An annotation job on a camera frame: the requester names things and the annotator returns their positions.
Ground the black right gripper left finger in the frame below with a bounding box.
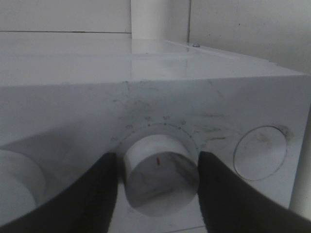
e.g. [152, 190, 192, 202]
[0, 152, 118, 233]

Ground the white microwave oven body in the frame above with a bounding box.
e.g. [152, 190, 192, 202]
[0, 34, 311, 233]

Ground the white pipe behind microwave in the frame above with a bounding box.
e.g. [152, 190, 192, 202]
[131, 0, 169, 39]

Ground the white microwave knob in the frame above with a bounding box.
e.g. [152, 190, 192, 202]
[123, 134, 199, 217]
[0, 150, 46, 224]

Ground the round white door button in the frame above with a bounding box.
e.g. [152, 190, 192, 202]
[233, 126, 288, 181]

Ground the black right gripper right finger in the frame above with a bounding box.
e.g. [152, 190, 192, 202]
[198, 151, 311, 233]

